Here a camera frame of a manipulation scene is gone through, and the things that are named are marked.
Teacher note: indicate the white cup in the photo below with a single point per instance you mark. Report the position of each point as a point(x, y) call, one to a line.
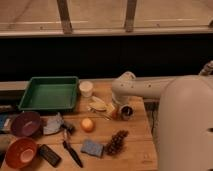
point(86, 88)

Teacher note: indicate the pine cone grape bunch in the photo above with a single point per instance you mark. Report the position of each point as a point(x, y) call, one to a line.
point(115, 145)

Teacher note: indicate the small metal can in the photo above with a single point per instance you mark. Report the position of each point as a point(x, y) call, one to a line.
point(126, 112)

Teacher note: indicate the purple bowl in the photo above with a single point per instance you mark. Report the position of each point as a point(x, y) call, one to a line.
point(26, 124)

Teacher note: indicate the small dark brush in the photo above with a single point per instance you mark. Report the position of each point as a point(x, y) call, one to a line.
point(69, 127)

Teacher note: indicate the metal fork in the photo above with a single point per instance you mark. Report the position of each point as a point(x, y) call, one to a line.
point(99, 113)

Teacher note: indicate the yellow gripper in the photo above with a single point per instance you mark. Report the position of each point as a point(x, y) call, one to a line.
point(110, 109)

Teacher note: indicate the orange fruit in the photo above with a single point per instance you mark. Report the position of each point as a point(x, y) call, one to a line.
point(87, 125)

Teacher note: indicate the grey crumpled cloth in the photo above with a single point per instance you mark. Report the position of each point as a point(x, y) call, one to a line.
point(53, 124)

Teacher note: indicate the orange bowl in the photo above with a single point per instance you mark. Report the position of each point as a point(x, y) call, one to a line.
point(21, 153)

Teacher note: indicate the blue sponge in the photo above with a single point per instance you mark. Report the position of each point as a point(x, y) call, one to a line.
point(92, 148)

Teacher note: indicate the black rectangular block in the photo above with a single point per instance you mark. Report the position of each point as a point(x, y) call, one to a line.
point(49, 155)

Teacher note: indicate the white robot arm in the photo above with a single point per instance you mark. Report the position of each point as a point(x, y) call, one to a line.
point(185, 117)

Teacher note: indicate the black handled knife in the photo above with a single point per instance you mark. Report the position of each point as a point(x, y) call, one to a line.
point(71, 151)

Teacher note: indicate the green plastic tray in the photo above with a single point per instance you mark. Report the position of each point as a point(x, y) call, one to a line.
point(57, 93)

